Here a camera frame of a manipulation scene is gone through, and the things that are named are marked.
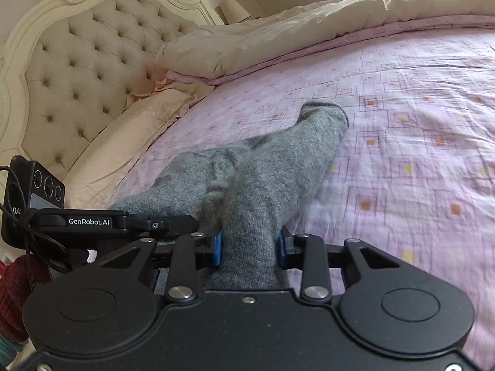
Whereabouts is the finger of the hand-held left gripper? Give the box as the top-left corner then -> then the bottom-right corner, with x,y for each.
126,215 -> 199,239

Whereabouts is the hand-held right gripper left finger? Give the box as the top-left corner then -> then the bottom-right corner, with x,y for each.
98,230 -> 224,304

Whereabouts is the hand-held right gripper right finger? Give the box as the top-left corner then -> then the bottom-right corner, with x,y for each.
275,227 -> 401,304

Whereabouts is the grey knitted sweater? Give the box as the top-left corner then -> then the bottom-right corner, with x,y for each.
108,100 -> 351,290

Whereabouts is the person's left forearm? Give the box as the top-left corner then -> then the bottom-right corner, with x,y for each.
0,257 -> 53,343

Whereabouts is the beige embroidered pillow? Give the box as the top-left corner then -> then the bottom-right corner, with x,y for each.
66,81 -> 215,211

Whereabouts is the cream tufted headboard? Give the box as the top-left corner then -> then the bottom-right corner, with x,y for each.
0,0 -> 225,209

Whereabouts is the purple square-patterned bed sheet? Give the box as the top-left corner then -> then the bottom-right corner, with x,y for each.
112,27 -> 495,371

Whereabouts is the beige lamp shade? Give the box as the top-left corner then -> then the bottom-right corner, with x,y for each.
214,0 -> 252,24

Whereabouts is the beige duvet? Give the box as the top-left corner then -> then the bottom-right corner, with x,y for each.
155,0 -> 495,86

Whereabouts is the black cable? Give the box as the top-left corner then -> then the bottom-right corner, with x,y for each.
0,165 -> 76,290

